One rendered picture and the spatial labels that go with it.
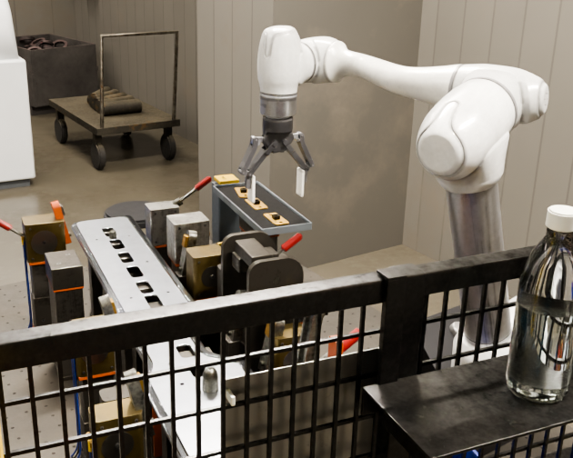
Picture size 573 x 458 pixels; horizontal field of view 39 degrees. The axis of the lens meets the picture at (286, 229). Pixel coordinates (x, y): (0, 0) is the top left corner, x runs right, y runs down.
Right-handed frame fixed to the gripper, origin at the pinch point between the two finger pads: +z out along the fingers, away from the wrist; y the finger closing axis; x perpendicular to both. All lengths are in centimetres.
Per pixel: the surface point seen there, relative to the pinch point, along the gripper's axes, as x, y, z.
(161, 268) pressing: -16.0, 25.7, 22.9
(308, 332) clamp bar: 59, 21, 6
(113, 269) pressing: -20.2, 37.6, 22.9
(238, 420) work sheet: 111, 56, -17
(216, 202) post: -36.9, 2.0, 14.0
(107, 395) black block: 37, 54, 24
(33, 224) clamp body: -45, 53, 17
